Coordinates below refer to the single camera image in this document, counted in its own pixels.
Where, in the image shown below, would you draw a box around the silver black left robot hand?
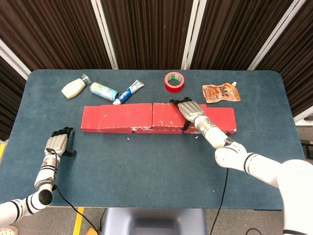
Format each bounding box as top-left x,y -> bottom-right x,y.
44,126 -> 77,157

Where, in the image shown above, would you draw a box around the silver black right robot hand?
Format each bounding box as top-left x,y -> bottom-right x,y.
169,97 -> 206,132

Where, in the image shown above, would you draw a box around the red brick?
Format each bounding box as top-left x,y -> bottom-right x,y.
98,103 -> 154,130
183,107 -> 237,135
81,105 -> 134,134
152,102 -> 207,130
133,127 -> 184,135

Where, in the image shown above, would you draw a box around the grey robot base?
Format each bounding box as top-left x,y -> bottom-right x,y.
101,208 -> 207,235

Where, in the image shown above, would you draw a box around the red tape roll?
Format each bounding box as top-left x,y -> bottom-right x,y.
164,71 -> 185,94

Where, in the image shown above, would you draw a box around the orange sauce pouch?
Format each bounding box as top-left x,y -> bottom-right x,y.
202,81 -> 242,103

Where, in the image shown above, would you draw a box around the cream plastic bottle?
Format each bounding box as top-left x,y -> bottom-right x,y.
61,74 -> 91,99

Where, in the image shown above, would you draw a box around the blue white toothpaste tube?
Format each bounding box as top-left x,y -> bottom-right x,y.
112,79 -> 145,105

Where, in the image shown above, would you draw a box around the light blue cleanser tube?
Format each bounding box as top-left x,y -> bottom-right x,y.
89,82 -> 120,102

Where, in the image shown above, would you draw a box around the blue-green table cover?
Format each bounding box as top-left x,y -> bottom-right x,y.
0,69 -> 306,211

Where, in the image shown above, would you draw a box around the brown folding screen white frames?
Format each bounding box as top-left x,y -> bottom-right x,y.
0,0 -> 313,141

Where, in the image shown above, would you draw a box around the white shoe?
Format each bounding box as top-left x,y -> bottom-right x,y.
0,225 -> 19,235

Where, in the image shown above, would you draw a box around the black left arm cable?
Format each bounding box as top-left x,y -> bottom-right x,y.
46,148 -> 98,235

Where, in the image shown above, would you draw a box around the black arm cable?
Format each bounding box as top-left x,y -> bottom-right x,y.
46,148 -> 98,235
210,168 -> 264,235

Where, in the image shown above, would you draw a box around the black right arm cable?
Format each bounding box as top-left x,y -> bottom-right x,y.
210,168 -> 264,235

